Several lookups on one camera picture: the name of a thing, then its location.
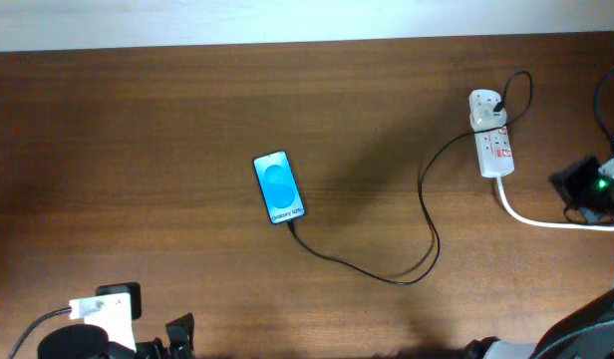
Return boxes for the black charging cable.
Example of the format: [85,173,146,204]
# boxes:
[285,70,534,286]

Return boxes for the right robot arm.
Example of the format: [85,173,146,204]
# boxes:
[463,157,614,359]

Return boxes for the blue smartphone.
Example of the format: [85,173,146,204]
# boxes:
[253,151,306,224]

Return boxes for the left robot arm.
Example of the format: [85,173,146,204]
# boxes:
[37,313,195,359]

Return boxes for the white power strip cord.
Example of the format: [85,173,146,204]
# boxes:
[494,128,614,232]

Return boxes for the white usb charger adapter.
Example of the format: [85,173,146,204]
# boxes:
[470,104,507,132]

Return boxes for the white power strip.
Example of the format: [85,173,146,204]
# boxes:
[467,88,516,180]

